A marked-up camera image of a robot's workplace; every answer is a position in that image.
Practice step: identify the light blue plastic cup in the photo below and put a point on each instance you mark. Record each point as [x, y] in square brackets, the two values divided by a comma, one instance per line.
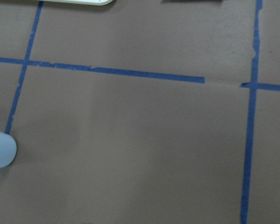
[8, 149]

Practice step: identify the grey folded cloth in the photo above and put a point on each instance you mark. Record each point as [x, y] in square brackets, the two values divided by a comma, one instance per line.
[184, 1]

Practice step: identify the cream bear serving tray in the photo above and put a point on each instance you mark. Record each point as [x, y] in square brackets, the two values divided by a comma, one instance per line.
[83, 2]

